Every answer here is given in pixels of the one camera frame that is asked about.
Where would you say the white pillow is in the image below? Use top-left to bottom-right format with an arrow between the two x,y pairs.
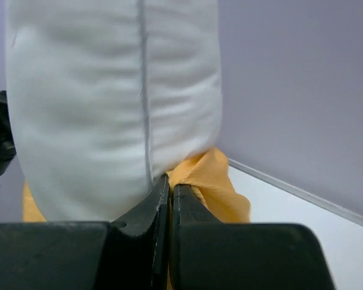
6,0 -> 222,221

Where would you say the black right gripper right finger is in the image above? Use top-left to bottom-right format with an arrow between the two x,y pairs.
171,185 -> 335,290

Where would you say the yellow printed pillowcase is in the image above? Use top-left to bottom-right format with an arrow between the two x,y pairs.
21,147 -> 252,290

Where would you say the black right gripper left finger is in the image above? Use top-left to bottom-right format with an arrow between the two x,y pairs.
0,176 -> 170,289

